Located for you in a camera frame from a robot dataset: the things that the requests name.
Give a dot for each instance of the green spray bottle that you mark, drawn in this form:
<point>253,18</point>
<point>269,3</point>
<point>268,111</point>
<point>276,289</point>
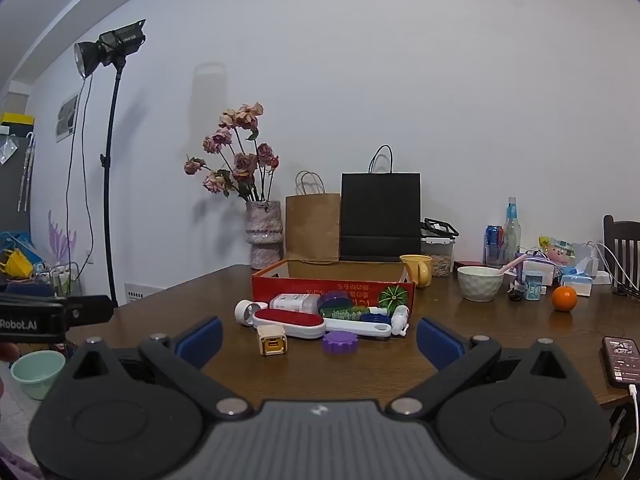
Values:
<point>350,314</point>

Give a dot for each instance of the purple packet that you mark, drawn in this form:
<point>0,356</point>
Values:
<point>525,272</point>

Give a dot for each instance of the brown paper bag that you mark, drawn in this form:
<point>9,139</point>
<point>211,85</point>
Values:
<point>312,227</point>

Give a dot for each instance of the dark wooden chair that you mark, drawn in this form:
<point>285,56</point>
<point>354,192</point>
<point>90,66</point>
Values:
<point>622,245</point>

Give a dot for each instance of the black paper bag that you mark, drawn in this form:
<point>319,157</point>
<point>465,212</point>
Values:
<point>380,215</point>

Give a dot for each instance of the pink spoon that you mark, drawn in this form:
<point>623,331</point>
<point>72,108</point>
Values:
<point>512,264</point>

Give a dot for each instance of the blue ribbed lid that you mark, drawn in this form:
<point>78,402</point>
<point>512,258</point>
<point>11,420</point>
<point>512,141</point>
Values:
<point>374,318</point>

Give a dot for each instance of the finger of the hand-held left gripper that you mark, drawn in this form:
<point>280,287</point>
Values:
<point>92,309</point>

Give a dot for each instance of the blue drink can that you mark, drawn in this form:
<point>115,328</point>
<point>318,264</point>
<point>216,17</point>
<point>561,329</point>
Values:
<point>492,245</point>

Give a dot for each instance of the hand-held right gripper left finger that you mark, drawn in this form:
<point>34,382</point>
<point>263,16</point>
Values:
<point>200,342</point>

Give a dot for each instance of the black smartphone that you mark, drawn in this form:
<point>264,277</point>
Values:
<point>622,362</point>

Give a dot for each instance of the colourful snack packet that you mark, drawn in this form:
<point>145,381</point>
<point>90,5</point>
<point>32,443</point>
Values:
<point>557,250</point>

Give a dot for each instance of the blue and yellow basket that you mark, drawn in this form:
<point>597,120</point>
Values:
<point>17,260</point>

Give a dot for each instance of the yellow mug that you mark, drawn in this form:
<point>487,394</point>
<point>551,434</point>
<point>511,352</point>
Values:
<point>417,269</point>

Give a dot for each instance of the flat red box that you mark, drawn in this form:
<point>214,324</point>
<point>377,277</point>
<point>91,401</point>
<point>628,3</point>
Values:
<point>470,263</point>

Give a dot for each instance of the white and red lint brush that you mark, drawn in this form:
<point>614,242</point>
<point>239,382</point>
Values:
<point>290,322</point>

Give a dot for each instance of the dried pink rose bouquet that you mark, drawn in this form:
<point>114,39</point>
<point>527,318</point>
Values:
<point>240,160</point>

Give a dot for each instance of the clear container with black lid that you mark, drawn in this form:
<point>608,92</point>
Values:
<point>440,255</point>

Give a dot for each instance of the clear glass bottle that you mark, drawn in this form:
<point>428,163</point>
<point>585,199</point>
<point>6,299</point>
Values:
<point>511,235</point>

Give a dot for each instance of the orange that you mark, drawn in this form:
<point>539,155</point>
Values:
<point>564,299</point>

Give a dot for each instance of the purple ribbed lid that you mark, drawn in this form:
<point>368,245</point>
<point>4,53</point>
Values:
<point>340,342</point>

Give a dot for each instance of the white plastic scoop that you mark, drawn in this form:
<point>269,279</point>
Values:
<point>360,329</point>

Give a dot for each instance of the blue tissue pack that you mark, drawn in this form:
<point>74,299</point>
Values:
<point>577,284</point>

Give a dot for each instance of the cream cube charger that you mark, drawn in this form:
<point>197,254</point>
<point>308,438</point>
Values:
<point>272,341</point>

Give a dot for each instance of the small white bottle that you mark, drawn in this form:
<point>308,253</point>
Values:
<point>400,317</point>

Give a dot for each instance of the white plastic bottle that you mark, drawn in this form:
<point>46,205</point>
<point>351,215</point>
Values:
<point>295,302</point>

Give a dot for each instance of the small blue white carton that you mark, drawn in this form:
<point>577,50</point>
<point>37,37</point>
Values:
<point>533,286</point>

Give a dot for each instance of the yellow box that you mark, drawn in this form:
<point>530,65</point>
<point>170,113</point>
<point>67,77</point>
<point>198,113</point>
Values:
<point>17,121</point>

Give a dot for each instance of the white bowl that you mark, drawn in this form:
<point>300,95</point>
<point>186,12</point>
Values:
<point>477,285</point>

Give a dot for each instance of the white floor vent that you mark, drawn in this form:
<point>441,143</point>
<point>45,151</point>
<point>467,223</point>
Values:
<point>142,292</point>

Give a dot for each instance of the pink speckled vase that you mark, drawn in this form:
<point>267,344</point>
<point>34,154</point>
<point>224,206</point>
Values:
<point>263,232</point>

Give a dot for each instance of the red cardboard box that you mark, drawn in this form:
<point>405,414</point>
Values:
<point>305,286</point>

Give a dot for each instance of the small black object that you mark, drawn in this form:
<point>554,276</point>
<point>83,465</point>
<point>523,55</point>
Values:
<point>515,295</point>

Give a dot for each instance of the dark cabinet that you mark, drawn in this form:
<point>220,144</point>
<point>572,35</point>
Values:
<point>12,185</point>

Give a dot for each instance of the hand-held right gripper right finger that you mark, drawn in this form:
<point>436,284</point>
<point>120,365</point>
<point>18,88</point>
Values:
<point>439,344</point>

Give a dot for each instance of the white tape roll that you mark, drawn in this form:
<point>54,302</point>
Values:
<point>247,312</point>

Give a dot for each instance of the black studio light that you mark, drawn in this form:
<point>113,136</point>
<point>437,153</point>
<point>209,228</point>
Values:
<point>112,42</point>

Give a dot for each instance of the mint green bowl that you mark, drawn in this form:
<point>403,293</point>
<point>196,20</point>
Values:
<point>35,372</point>

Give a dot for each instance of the purple blue jar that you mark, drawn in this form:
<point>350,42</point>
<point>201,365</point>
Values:
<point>334,300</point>

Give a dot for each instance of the purple clothing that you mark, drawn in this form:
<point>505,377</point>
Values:
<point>17,462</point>

